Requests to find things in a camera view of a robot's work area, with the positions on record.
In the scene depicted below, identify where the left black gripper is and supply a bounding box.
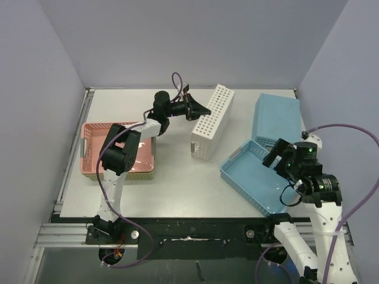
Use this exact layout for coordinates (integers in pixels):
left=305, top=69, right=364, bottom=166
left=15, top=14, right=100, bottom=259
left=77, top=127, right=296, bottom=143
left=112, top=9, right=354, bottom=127
left=164, top=92, right=210, bottom=121

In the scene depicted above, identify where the white plastic basket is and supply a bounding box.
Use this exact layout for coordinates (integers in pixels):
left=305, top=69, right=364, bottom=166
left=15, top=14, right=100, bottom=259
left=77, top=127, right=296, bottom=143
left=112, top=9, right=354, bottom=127
left=190, top=84, right=235, bottom=160

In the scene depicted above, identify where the blue plastic basket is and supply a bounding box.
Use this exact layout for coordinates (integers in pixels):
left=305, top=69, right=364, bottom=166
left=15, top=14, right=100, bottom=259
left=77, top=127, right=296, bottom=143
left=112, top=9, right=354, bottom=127
left=251, top=93, right=301, bottom=147
left=220, top=140, right=298, bottom=216

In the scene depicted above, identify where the yellow plastic basket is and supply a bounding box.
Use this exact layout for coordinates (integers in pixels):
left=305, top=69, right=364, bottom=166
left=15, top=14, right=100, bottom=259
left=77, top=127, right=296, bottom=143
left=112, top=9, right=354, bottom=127
left=82, top=141, right=156, bottom=182

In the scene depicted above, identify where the pink plastic basket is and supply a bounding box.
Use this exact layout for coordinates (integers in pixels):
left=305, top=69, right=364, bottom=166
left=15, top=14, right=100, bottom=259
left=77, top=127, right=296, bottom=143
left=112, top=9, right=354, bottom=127
left=80, top=122, right=155, bottom=180

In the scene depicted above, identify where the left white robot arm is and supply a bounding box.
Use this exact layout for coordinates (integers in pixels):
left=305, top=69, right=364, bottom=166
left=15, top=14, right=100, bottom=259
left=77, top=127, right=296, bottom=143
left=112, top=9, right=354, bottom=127
left=94, top=91, right=211, bottom=243

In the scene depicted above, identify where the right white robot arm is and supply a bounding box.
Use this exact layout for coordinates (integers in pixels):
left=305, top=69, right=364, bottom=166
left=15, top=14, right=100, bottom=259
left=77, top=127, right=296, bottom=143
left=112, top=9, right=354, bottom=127
left=262, top=138, right=358, bottom=283

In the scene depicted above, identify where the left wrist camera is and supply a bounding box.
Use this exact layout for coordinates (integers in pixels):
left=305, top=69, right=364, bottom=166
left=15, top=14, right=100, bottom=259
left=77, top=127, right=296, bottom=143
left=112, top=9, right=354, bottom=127
left=182, top=82, right=190, bottom=93

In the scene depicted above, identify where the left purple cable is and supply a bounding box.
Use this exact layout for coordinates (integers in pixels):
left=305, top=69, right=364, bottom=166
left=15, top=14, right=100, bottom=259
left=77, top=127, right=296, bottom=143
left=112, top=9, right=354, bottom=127
left=95, top=72, right=184, bottom=269

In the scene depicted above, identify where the purple cable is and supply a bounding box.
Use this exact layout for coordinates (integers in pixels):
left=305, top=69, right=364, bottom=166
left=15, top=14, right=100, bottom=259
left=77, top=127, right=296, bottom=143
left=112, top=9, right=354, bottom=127
left=257, top=124, right=379, bottom=284
left=95, top=72, right=184, bottom=269

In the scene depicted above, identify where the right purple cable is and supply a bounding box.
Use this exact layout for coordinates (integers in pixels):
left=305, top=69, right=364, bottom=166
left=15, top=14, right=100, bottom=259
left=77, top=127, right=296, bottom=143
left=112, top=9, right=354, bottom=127
left=257, top=124, right=379, bottom=284

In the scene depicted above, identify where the black mounting base plate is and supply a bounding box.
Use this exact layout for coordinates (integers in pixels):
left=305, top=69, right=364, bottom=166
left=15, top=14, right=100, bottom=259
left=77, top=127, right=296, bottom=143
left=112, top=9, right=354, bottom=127
left=85, top=217, right=311, bottom=261

